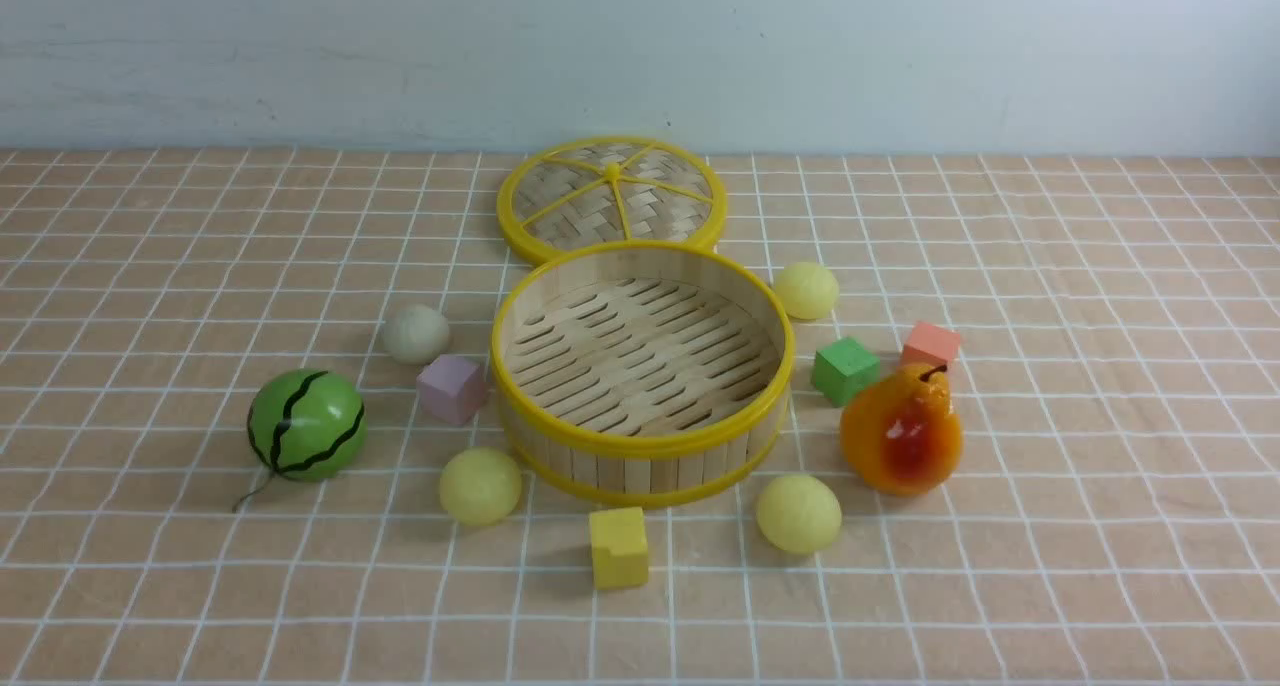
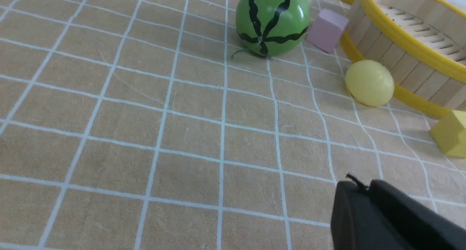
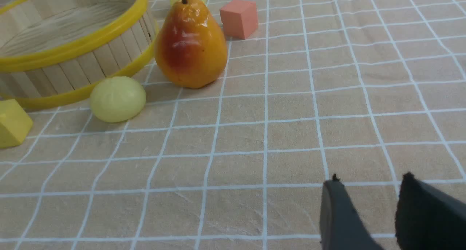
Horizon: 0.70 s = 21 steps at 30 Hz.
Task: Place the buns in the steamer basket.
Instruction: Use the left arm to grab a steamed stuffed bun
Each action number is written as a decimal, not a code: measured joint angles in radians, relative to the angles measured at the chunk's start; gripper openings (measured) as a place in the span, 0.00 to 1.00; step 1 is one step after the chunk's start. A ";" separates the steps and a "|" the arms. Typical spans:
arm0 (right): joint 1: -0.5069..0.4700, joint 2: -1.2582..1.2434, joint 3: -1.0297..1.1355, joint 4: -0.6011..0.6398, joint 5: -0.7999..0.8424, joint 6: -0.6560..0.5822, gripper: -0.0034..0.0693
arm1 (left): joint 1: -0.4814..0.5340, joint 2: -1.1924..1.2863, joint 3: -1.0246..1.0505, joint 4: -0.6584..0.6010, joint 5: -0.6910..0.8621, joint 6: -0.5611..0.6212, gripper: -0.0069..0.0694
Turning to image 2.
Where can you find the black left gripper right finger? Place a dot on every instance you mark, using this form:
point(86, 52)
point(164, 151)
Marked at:
point(419, 226)

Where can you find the checked tan tablecloth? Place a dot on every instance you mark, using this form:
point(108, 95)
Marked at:
point(126, 125)

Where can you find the bamboo steamer tray yellow rim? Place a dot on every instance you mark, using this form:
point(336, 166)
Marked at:
point(421, 43)

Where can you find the yellow bun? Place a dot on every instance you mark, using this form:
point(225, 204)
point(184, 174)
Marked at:
point(370, 83)

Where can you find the yellow foam cube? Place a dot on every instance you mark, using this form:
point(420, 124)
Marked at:
point(449, 133)

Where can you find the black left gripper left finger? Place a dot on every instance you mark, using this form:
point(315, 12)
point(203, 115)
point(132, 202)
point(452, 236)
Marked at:
point(358, 224)

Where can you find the green toy watermelon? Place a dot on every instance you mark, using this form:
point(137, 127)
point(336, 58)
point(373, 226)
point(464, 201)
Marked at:
point(269, 28)

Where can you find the pink foam cube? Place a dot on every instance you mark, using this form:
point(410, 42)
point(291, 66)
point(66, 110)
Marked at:
point(326, 30)

